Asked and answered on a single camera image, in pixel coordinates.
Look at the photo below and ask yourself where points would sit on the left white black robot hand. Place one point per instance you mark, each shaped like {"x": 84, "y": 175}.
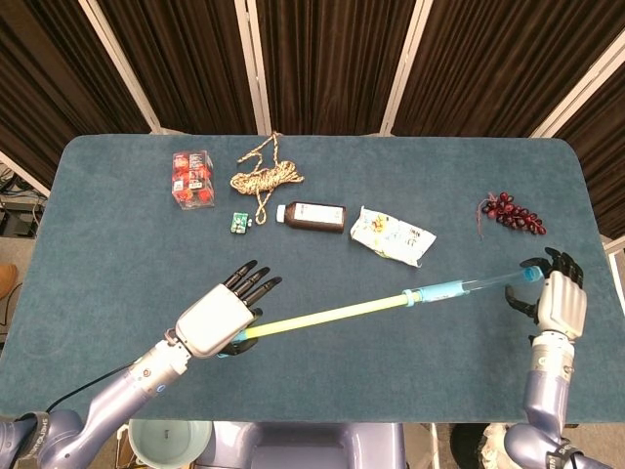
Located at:
{"x": 210, "y": 322}

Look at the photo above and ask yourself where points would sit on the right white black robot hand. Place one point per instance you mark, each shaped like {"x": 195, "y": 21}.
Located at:
{"x": 564, "y": 305}

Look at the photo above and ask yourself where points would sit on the left lavender robot arm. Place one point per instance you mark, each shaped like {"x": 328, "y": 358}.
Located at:
{"x": 122, "y": 396}

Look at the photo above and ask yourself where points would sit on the lavender robot base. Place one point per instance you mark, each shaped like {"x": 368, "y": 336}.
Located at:
{"x": 312, "y": 444}

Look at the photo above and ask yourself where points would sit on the dark red grape bunch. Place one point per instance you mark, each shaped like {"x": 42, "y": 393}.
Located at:
{"x": 515, "y": 217}

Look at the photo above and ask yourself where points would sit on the blue felt table cover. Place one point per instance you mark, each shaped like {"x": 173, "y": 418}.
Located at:
{"x": 146, "y": 244}

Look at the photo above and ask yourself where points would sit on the small green circuit board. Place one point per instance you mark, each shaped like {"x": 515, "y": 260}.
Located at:
{"x": 239, "y": 223}

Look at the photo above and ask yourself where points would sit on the pale blue bowl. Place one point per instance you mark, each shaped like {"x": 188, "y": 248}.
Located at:
{"x": 168, "y": 442}

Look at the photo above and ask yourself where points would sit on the clear box of red fruit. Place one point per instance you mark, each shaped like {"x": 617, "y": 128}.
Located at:
{"x": 193, "y": 178}

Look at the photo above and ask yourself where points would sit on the brown bottle white cap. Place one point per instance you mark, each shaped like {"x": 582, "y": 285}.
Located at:
{"x": 315, "y": 217}

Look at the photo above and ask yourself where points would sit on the dark brown curtain panel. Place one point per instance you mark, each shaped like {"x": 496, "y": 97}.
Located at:
{"x": 54, "y": 83}
{"x": 332, "y": 63}
{"x": 488, "y": 63}
{"x": 190, "y": 63}
{"x": 603, "y": 161}

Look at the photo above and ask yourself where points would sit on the white plastic bag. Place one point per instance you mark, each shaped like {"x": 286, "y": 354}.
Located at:
{"x": 493, "y": 439}

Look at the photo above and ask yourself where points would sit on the black waste bin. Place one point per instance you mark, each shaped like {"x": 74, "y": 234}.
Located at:
{"x": 466, "y": 447}

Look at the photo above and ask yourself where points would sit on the white crumpled snack bag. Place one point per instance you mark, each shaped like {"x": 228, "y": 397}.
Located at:
{"x": 390, "y": 237}

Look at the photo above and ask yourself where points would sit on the white metal table leg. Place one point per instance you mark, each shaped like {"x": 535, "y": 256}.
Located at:
{"x": 433, "y": 444}

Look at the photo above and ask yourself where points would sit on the brown shoe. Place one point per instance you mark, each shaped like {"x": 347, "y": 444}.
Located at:
{"x": 7, "y": 278}

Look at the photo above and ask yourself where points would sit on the white partition frame post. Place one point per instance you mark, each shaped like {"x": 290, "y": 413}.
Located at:
{"x": 254, "y": 63}
{"x": 407, "y": 63}
{"x": 122, "y": 66}
{"x": 581, "y": 88}
{"x": 24, "y": 173}

